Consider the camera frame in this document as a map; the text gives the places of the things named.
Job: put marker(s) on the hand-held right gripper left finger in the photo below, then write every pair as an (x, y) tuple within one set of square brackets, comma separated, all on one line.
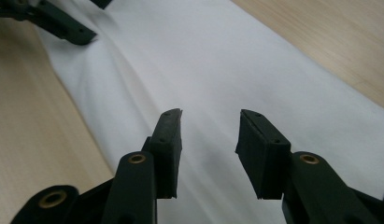
[(143, 174)]

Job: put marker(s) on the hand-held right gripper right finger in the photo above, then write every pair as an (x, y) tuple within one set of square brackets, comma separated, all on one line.
[(273, 161)]

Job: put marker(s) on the white tank top black trim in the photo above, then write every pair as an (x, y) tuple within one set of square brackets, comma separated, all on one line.
[(211, 68)]

